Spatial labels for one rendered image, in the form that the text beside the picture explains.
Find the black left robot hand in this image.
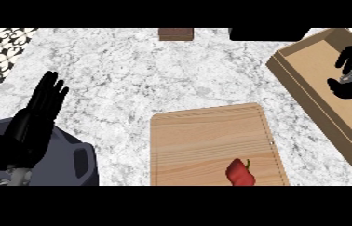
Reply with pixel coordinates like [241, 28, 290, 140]
[0, 70, 71, 172]

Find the small brown wooden block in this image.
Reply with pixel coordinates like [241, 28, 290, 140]
[157, 28, 195, 42]

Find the brown cardboard box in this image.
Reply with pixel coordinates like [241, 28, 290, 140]
[265, 28, 352, 167]

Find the black appliance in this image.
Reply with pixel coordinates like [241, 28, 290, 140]
[226, 28, 314, 43]

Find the red pepper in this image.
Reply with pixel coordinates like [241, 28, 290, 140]
[225, 157, 257, 187]

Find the light wooden cutting board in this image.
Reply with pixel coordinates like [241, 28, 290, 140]
[148, 102, 291, 187]

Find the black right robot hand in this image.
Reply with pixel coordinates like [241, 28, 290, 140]
[325, 46, 352, 100]

